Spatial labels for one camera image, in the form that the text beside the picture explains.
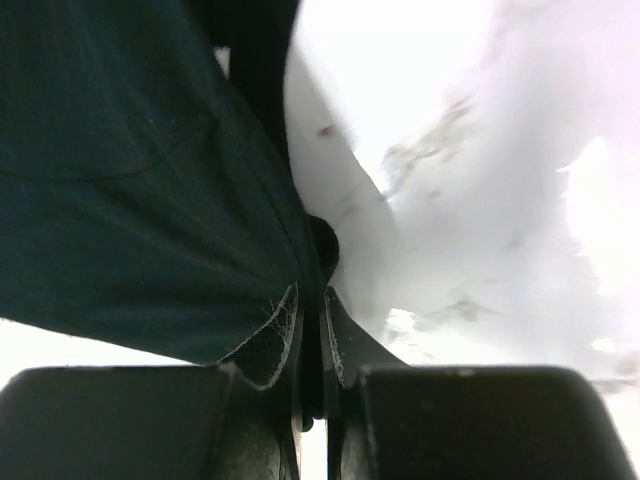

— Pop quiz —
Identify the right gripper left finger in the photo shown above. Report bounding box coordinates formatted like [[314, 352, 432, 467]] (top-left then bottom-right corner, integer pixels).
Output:
[[1, 287, 302, 479]]

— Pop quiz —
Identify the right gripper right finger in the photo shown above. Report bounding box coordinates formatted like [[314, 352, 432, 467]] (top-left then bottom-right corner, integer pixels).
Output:
[[320, 289, 635, 479]]

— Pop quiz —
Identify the black t shirt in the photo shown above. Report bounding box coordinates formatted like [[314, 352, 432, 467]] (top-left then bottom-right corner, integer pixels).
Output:
[[1, 1, 338, 363]]

